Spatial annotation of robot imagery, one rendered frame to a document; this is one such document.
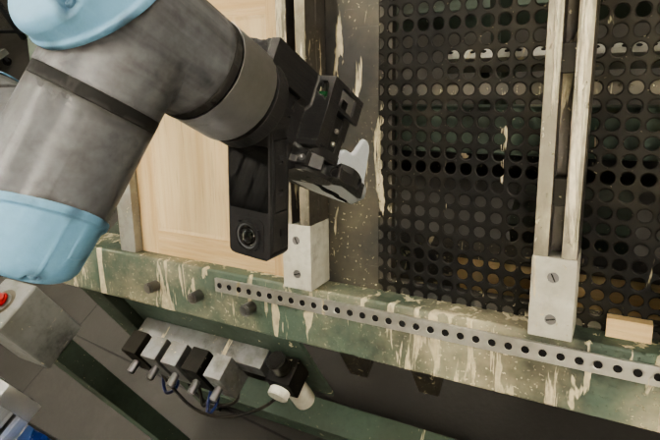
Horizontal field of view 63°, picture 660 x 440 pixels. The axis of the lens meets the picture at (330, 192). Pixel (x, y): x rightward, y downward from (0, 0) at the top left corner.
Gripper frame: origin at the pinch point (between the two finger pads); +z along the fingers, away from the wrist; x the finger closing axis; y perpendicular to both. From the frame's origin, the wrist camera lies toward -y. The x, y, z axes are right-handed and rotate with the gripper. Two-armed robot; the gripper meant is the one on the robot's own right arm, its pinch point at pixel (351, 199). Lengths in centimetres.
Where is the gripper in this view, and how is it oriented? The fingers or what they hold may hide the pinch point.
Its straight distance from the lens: 55.5
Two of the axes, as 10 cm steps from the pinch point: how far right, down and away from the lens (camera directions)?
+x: -8.4, -1.5, 5.3
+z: 4.7, 2.9, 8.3
